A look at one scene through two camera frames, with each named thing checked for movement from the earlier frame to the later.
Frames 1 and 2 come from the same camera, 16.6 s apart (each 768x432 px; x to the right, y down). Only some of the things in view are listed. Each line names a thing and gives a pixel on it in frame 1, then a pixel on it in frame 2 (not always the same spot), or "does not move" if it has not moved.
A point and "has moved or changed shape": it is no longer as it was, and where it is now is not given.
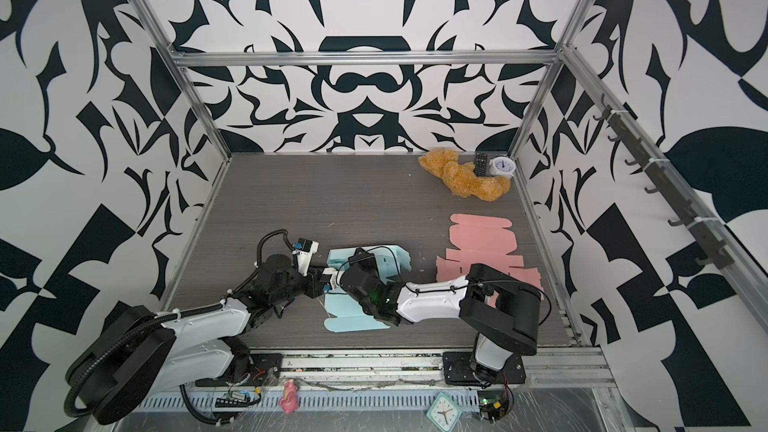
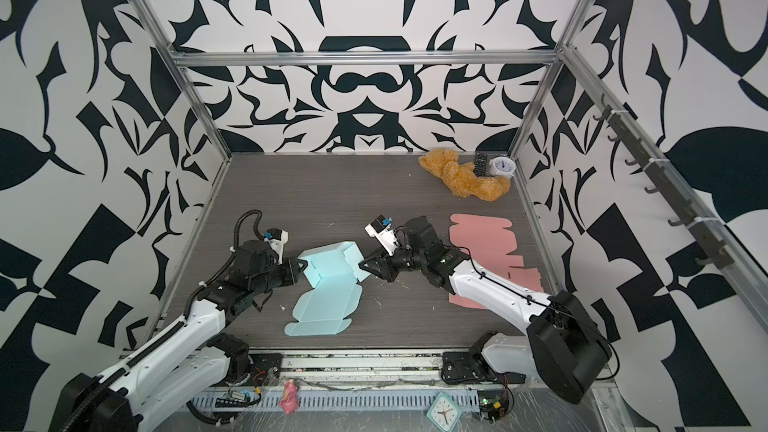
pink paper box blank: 486,241 does not move
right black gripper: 367,261 to 386,267
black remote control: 480,164 does not move
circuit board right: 493,404 does not move
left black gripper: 316,289 to 292,273
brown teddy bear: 461,177 does not move
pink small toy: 290,398 does not move
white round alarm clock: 501,166 does not move
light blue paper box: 343,313 has moved or changed shape
